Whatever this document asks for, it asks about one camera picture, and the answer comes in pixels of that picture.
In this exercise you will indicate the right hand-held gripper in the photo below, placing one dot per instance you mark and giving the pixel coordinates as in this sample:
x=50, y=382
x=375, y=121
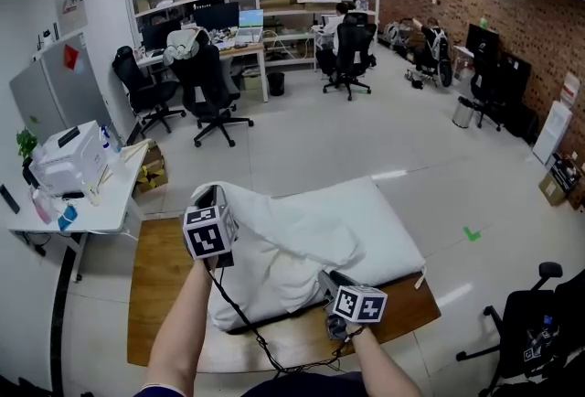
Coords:
x=361, y=303

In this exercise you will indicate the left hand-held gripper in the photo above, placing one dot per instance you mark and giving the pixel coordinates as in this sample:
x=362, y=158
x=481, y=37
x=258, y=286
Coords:
x=208, y=235

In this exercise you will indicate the person's right forearm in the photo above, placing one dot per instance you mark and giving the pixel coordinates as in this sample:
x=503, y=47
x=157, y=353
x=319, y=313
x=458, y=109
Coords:
x=384, y=363

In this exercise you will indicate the person's left forearm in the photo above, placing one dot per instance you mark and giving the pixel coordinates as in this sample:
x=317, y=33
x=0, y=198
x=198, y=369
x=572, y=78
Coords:
x=183, y=326

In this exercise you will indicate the cardboard boxes with yellow tape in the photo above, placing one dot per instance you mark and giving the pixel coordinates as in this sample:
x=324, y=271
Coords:
x=153, y=171

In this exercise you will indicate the bundle of wooden sticks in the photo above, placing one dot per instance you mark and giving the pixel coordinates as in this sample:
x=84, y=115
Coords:
x=132, y=153

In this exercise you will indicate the white office desk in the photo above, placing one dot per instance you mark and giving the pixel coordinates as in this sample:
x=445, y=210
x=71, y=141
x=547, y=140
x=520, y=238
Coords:
x=105, y=207

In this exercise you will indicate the clear spray bottle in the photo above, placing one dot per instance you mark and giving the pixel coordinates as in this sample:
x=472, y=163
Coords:
x=109, y=141

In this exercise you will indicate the person's dark trousers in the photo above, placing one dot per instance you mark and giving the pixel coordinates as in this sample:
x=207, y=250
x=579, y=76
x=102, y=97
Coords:
x=311, y=386

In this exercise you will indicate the wooden table with black legs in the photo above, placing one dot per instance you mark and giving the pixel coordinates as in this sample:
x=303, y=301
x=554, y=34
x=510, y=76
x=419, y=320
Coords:
x=164, y=294

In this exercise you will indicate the black office chair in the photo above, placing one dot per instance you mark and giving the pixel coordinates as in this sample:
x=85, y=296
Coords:
x=205, y=84
x=354, y=47
x=535, y=331
x=486, y=93
x=137, y=84

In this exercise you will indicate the black waste bin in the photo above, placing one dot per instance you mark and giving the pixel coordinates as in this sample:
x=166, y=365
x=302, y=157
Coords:
x=276, y=84

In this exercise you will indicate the white printer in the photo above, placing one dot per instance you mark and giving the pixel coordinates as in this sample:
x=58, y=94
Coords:
x=68, y=166

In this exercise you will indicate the blue packet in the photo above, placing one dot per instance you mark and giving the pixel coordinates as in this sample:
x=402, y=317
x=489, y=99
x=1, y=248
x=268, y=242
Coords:
x=67, y=217

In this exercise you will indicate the grey white jacket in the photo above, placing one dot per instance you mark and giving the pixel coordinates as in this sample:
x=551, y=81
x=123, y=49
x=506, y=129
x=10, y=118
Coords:
x=183, y=45

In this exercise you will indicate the wood-top white desk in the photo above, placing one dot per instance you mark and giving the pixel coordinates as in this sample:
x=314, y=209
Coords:
x=249, y=49

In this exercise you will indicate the pink bottle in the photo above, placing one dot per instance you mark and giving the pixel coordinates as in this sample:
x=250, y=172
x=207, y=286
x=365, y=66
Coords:
x=42, y=207

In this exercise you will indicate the grey metal cabinet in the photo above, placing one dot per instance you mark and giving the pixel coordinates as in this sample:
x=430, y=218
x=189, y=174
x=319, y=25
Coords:
x=55, y=93

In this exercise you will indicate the open silver laptop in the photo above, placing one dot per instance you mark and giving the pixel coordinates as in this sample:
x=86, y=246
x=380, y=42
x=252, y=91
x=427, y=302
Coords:
x=250, y=20

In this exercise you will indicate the green potted plant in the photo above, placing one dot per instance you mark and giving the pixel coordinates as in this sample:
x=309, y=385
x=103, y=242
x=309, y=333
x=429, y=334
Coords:
x=27, y=143

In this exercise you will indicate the red paper square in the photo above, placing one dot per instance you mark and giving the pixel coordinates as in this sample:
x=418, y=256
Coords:
x=72, y=57

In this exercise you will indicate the black phone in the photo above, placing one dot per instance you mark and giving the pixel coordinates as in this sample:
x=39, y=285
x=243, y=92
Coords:
x=9, y=198

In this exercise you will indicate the person's dark blue sleeve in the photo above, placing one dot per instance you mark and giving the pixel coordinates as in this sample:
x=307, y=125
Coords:
x=157, y=390

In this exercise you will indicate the steel waste bin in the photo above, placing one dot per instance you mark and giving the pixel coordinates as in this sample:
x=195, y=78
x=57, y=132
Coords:
x=462, y=114

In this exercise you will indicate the brown cardboard box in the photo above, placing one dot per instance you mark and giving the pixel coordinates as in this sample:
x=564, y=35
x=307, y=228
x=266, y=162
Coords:
x=552, y=191

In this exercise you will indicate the white wheeled frames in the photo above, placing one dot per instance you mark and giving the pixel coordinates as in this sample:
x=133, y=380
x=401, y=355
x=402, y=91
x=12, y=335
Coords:
x=395, y=33

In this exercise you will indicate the black open box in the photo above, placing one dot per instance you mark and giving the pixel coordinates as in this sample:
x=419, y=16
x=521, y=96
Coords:
x=569, y=173

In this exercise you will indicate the black floor cabinet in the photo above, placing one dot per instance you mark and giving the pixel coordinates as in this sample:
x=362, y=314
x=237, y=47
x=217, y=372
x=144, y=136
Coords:
x=518, y=98

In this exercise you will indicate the white water dispenser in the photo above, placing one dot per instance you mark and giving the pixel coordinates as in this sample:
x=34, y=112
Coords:
x=550, y=134

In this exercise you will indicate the white security camera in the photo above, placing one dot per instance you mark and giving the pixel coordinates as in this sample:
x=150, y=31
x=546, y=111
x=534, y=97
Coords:
x=47, y=37

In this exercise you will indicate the white wall poster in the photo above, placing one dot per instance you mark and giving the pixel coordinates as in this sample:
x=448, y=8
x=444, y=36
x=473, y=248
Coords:
x=71, y=4

